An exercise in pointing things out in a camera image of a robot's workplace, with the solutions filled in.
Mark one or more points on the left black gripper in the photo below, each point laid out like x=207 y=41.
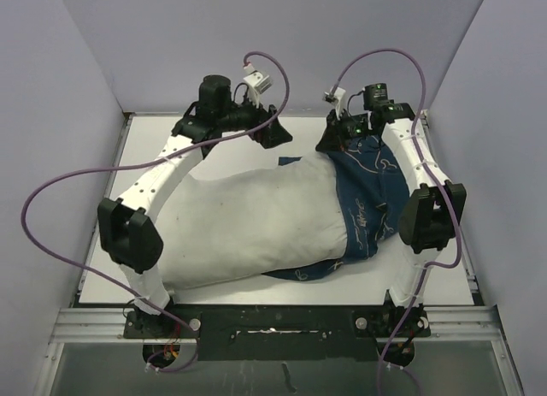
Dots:
x=271 y=135

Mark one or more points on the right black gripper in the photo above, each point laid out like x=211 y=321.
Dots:
x=333 y=138

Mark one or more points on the dark blue embroidered pillowcase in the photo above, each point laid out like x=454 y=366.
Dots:
x=372 y=193

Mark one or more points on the white pillow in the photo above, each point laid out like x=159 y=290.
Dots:
x=251 y=223

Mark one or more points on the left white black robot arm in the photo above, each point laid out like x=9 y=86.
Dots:
x=127 y=225

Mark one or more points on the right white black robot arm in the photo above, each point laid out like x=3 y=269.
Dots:
x=431 y=217

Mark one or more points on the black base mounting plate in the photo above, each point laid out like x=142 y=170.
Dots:
x=280 y=332

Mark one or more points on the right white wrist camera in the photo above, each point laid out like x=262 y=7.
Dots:
x=337 y=97

